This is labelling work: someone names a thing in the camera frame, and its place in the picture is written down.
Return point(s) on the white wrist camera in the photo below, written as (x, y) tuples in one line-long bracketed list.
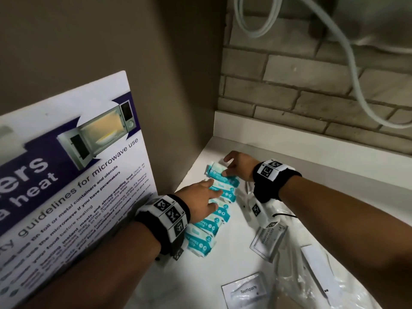
[(257, 210), (178, 253)]

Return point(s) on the stack of white wipe sachets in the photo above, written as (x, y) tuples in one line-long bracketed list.
[(268, 241)]

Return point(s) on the person's left forearm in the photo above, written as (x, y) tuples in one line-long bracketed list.
[(96, 273)]

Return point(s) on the clear toothbrushes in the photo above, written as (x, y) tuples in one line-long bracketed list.
[(289, 283)]

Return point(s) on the person's right hand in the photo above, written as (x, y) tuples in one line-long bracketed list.
[(243, 165)]

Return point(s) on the person's left hand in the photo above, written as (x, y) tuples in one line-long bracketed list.
[(199, 202)]

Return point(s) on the steel wall dispenser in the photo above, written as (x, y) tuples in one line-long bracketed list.
[(379, 19)]

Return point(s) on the row of teal wipe packets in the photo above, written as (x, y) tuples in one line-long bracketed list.
[(206, 226)]

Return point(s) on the person's right forearm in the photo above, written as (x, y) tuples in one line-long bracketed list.
[(347, 228)]

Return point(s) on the white table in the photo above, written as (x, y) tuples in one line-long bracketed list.
[(230, 254)]

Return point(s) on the white and purple poster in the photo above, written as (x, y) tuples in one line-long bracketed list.
[(64, 189)]

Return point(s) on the stack of toothpaste sachets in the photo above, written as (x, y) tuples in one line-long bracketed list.
[(248, 291)]

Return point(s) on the black wristband with marker tags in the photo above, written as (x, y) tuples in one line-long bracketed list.
[(167, 215), (272, 172)]

